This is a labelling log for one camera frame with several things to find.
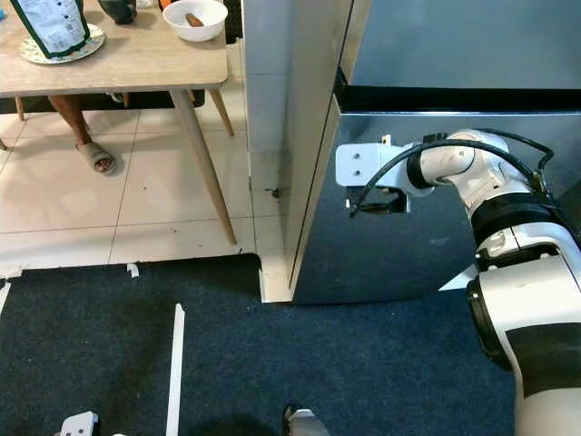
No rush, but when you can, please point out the grey fridge body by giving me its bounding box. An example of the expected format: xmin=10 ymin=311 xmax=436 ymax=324
xmin=281 ymin=0 xmax=581 ymax=305

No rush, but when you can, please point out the dark blue carpet mat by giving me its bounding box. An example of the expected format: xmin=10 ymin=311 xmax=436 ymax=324
xmin=0 ymin=254 xmax=581 ymax=436

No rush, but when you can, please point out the seated person blue shirt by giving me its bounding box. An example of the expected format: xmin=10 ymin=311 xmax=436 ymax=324
xmin=48 ymin=94 xmax=119 ymax=176

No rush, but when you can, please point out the silver robot right leg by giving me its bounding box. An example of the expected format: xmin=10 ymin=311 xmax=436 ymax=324
xmin=281 ymin=404 xmax=332 ymax=436

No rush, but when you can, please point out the green coffee bag white label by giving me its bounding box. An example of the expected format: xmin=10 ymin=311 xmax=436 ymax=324
xmin=11 ymin=0 xmax=92 ymax=57

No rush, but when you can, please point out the white bowl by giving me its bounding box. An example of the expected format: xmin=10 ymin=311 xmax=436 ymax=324
xmin=162 ymin=0 xmax=228 ymax=43

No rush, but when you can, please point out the patterned round plate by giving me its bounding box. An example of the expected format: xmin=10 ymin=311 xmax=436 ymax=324
xmin=20 ymin=23 xmax=105 ymax=64

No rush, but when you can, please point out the light wooden table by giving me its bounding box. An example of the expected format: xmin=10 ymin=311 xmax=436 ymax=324
xmin=0 ymin=0 xmax=237 ymax=246

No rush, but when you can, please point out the dark cup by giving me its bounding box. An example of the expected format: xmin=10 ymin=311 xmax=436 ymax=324
xmin=98 ymin=0 xmax=137 ymax=25

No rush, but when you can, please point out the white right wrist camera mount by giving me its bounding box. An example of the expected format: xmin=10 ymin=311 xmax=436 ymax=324
xmin=336 ymin=134 xmax=414 ymax=190

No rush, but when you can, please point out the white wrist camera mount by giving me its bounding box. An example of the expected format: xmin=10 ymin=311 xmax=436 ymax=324
xmin=62 ymin=411 xmax=101 ymax=436
xmin=336 ymin=134 xmax=414 ymax=190

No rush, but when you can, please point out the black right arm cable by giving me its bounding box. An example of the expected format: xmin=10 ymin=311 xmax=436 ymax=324
xmin=350 ymin=130 xmax=556 ymax=215

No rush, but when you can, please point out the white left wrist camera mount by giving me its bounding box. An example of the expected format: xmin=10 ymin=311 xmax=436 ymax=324
xmin=62 ymin=411 xmax=101 ymax=436

